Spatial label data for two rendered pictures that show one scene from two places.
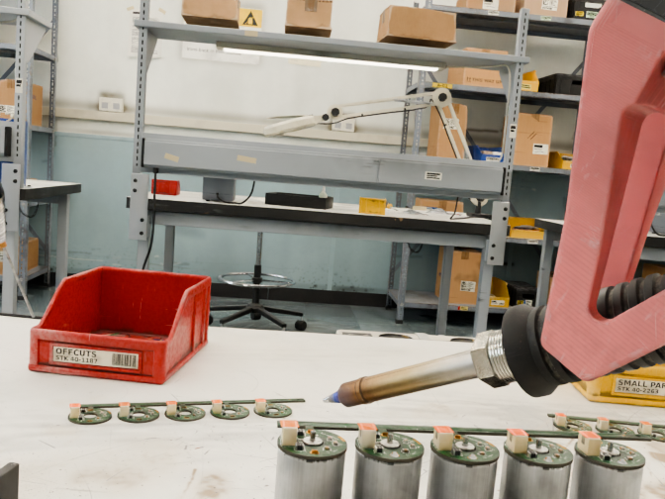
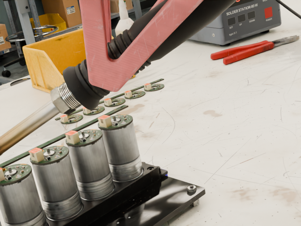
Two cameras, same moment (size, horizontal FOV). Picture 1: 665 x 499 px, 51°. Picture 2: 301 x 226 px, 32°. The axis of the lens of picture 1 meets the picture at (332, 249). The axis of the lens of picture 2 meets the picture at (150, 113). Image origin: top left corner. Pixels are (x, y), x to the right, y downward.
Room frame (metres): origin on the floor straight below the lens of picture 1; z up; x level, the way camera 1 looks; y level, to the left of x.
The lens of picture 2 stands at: (-0.05, 0.06, 0.94)
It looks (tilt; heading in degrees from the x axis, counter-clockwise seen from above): 20 degrees down; 326
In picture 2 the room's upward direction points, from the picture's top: 11 degrees counter-clockwise
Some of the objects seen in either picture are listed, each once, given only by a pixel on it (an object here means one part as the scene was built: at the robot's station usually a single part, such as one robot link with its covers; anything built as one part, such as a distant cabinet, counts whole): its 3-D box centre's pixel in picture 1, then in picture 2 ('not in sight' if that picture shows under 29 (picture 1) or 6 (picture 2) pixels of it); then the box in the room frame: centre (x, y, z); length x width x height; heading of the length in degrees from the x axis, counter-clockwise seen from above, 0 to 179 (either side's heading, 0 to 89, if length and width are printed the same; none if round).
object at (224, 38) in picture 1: (318, 202); not in sight; (2.85, 0.07, 0.76); 1.40 x 0.71 x 1.53; 95
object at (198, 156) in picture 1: (326, 169); not in sight; (2.51, 0.05, 0.90); 1.30 x 0.06 x 0.12; 95
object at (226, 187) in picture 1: (219, 188); not in sight; (2.63, 0.44, 0.80); 0.15 x 0.12 x 0.10; 6
